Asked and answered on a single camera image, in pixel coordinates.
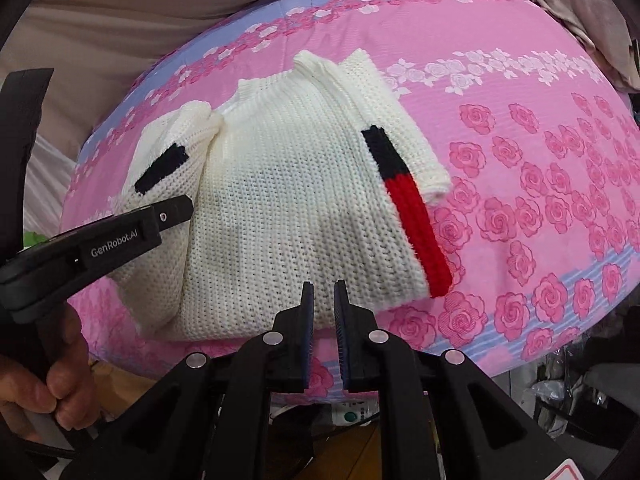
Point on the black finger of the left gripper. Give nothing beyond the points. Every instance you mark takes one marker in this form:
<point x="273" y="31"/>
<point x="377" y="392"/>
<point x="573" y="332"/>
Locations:
<point x="172" y="212"/>

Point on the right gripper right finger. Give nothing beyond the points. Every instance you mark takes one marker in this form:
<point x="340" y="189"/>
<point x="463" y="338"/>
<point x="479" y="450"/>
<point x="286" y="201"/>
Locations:
<point x="407" y="383"/>

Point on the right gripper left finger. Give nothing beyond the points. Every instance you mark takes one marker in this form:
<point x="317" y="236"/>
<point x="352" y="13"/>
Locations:
<point x="277" y="361"/>

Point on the white red black knit sweater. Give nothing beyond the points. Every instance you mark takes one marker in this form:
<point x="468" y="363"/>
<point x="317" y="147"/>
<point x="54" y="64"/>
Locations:
<point x="314" y="175"/>

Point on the person's left hand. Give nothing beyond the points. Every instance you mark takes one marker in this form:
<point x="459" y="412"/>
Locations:
<point x="69" y="392"/>

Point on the green bag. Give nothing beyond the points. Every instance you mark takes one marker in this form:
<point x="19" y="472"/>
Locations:
<point x="32" y="238"/>

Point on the white sheer curtain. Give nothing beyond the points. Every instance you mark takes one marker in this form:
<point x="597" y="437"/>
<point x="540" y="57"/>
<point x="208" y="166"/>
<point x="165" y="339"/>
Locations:
<point x="48" y="177"/>

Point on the beige curtain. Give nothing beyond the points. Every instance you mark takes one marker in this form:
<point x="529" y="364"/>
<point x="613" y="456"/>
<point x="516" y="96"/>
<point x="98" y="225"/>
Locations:
<point x="97" y="48"/>

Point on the beige crumpled cloth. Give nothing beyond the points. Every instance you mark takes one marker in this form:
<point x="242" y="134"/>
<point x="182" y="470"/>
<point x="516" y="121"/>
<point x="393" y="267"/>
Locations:
<point x="603" y="31"/>

